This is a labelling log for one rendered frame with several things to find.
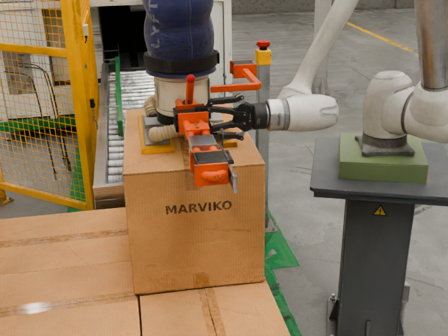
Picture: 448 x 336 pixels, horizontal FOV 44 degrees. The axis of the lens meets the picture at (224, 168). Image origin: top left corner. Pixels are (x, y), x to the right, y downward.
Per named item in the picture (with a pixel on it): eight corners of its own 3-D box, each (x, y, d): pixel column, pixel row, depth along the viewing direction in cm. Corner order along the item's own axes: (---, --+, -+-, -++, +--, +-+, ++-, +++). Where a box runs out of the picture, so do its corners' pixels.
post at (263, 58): (254, 225, 317) (255, 49, 277) (265, 223, 318) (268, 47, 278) (257, 230, 311) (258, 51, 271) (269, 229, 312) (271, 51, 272)
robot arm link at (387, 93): (377, 121, 210) (382, 64, 202) (422, 132, 198) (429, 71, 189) (353, 133, 200) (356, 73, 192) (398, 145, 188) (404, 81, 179)
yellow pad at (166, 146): (137, 120, 196) (137, 106, 194) (166, 118, 197) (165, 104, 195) (141, 155, 165) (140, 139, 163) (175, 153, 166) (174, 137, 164)
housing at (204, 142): (187, 153, 139) (187, 135, 137) (214, 150, 140) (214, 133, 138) (191, 163, 133) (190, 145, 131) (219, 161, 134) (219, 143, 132)
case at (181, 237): (134, 205, 222) (125, 109, 206) (233, 197, 227) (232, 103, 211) (134, 295, 168) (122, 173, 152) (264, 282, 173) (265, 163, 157)
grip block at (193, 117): (173, 125, 159) (172, 105, 156) (207, 123, 160) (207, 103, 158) (176, 135, 151) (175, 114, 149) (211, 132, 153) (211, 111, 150)
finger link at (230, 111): (246, 117, 154) (247, 113, 153) (207, 112, 151) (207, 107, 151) (243, 113, 157) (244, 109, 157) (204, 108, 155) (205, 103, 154)
